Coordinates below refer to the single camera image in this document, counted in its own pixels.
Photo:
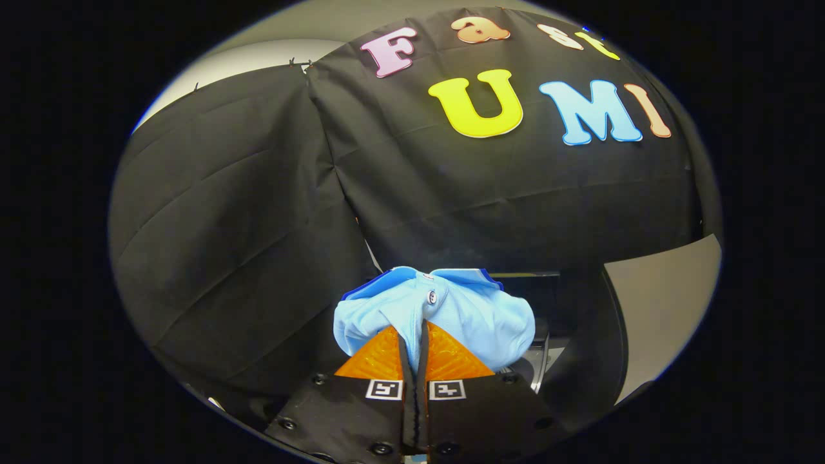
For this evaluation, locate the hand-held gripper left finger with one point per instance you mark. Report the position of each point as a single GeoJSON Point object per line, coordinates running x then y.
{"type": "Point", "coordinates": [348, 419]}

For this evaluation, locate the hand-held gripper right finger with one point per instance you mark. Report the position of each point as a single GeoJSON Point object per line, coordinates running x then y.
{"type": "Point", "coordinates": [483, 419]}

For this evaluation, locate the light blue polo shirt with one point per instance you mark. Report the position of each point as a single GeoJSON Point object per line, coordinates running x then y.
{"type": "Point", "coordinates": [477, 316]}

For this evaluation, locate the black backdrop cloth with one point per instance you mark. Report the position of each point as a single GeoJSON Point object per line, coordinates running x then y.
{"type": "Point", "coordinates": [258, 225]}

